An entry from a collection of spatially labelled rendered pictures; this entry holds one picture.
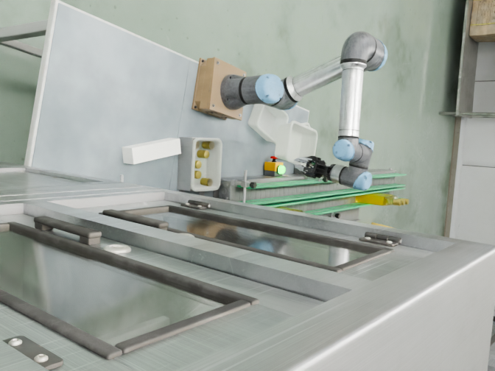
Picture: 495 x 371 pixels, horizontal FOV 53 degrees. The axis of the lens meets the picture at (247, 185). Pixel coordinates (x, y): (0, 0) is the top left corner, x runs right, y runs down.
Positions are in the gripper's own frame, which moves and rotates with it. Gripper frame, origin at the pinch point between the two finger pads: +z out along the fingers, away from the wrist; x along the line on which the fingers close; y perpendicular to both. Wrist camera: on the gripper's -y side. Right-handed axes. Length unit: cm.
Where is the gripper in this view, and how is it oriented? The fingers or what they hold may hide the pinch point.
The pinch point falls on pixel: (297, 162)
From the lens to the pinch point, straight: 216.8
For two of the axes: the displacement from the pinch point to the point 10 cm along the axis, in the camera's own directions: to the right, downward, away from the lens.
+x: -2.5, 9.6, 0.9
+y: -6.2, -0.9, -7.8
